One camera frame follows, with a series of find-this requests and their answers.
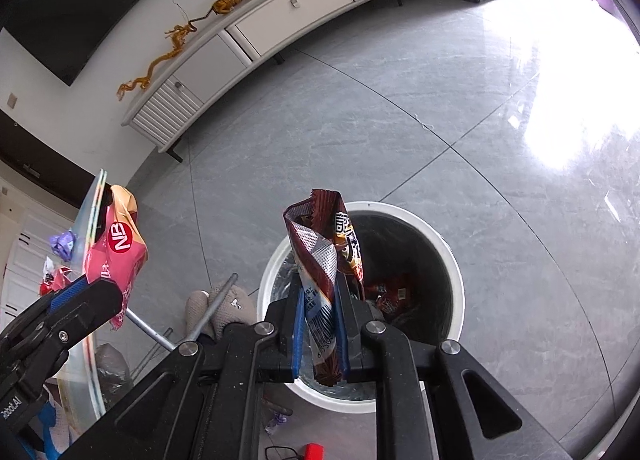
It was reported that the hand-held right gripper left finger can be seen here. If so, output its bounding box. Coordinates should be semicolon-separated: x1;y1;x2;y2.
60;284;307;460

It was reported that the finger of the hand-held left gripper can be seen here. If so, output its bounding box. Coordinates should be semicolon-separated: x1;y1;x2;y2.
47;279;125;358
39;276;91;313

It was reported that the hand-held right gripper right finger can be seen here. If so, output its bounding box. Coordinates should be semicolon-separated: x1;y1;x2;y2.
333;279;576;460

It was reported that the orange pink snack packet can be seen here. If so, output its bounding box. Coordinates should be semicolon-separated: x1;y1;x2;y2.
84;185;150;331

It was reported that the brown snack wrapper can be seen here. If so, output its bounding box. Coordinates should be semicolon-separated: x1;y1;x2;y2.
283;189;367;387

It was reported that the white round trash bin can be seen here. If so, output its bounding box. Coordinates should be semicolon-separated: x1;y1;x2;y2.
256;201;466;414

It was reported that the small red white packet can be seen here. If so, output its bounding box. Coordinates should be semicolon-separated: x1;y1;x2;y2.
40;257;74;297

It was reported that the white panelled door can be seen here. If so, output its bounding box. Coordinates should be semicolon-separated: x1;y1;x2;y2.
0;160;83;335

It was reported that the red snack wrapper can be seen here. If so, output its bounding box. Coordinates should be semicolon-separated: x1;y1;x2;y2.
365;275;414;323

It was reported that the blue white cloth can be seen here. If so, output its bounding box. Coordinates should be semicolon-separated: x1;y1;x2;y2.
27;390;78;460

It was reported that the beige plush slipper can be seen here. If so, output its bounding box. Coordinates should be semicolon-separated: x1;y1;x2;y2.
185;290;212;341
207;282;254;328

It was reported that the landscape print folding table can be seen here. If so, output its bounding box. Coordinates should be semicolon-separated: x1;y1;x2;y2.
50;169;241;421

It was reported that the small clear purple wrapper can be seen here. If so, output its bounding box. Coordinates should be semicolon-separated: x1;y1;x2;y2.
264;402;294;436

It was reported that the golden dragon figurine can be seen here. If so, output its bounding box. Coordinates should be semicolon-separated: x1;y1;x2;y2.
117;20;199;100

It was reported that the white television cabinet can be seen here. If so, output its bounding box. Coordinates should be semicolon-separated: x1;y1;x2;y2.
121;0;429;163

